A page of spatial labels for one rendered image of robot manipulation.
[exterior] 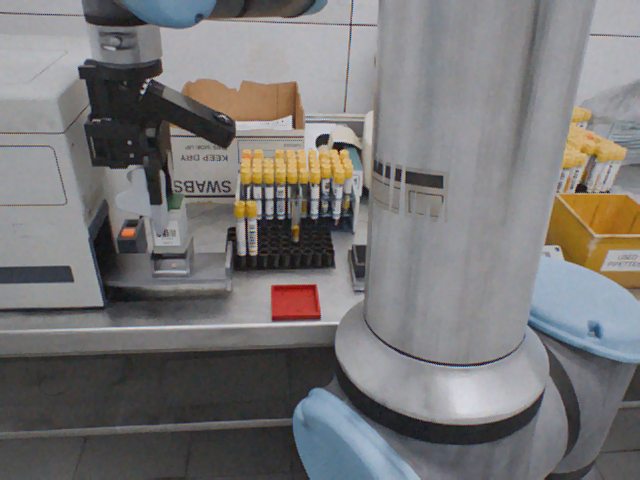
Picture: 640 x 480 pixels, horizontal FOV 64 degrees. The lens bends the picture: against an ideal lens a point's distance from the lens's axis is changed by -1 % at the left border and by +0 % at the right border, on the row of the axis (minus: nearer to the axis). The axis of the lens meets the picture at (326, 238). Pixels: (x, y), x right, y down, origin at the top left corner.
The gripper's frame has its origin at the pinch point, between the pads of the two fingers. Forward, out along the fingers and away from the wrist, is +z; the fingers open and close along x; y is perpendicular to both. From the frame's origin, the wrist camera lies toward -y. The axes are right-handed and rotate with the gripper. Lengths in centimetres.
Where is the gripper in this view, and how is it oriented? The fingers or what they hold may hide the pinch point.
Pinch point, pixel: (168, 214)
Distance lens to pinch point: 71.9
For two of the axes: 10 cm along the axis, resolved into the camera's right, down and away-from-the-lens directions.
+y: -9.9, 0.1, -1.1
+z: -0.5, 8.4, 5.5
